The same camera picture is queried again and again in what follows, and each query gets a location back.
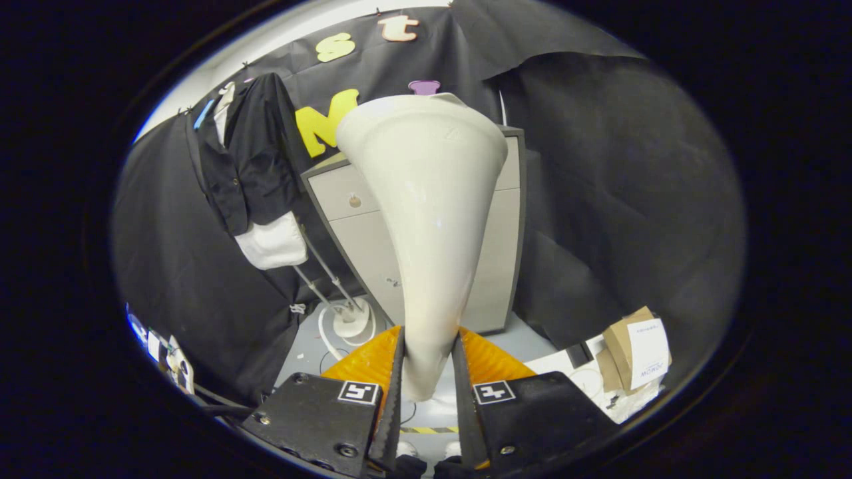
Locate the white papers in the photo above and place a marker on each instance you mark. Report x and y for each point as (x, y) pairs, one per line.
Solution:
(176, 362)

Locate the black backdrop cloth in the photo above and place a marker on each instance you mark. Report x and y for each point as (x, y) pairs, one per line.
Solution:
(632, 199)

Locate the small black device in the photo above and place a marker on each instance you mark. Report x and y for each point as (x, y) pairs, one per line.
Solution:
(579, 354)

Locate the yellow black floor tape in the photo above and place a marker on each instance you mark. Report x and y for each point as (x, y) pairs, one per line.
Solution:
(429, 430)

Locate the cardboard box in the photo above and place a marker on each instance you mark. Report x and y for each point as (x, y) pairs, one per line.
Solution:
(616, 346)

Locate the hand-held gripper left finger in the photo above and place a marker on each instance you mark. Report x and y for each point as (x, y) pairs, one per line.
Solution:
(313, 419)

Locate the blue screen device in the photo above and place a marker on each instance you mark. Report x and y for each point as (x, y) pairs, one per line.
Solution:
(136, 329)

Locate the grey cabinet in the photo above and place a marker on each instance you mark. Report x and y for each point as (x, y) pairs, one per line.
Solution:
(353, 233)

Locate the black blazer jacket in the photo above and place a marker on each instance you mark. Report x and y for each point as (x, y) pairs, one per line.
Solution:
(259, 166)

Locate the white shirt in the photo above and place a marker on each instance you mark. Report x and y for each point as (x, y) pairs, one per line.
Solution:
(273, 243)

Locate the white floor sheet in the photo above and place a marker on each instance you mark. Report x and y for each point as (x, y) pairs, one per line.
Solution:
(552, 364)

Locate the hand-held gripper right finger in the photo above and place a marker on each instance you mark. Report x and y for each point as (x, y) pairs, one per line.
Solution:
(532, 416)

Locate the white garment steamer head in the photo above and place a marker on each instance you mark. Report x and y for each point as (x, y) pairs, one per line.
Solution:
(426, 233)

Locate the garment steamer base with poles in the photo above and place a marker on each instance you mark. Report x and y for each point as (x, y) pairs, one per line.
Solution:
(349, 326)

